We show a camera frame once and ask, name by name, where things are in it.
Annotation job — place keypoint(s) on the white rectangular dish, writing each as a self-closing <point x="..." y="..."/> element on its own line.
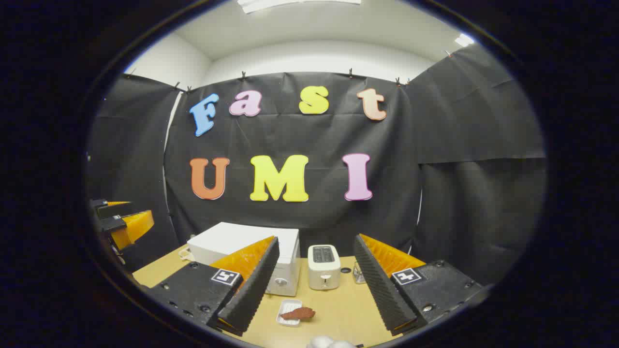
<point x="286" y="307"/>

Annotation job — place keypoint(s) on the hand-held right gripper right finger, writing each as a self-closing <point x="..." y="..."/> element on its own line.
<point x="379" y="290"/>

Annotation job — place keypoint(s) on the ceiling light panel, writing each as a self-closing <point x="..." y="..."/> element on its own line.
<point x="290" y="4"/>

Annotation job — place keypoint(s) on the black backdrop cloth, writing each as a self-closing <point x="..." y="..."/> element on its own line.
<point x="290" y="137"/>

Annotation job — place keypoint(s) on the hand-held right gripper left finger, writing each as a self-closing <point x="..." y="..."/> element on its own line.
<point x="256" y="285"/>

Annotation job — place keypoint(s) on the white toaster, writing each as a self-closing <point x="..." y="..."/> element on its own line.
<point x="324" y="270"/>

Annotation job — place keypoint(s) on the white microwave oven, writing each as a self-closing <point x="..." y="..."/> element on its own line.
<point x="227" y="239"/>

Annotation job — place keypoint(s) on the brown meat slice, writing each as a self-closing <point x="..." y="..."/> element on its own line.
<point x="300" y="313"/>

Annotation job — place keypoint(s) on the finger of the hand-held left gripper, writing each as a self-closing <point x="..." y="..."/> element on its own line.
<point x="133" y="227"/>
<point x="113" y="210"/>

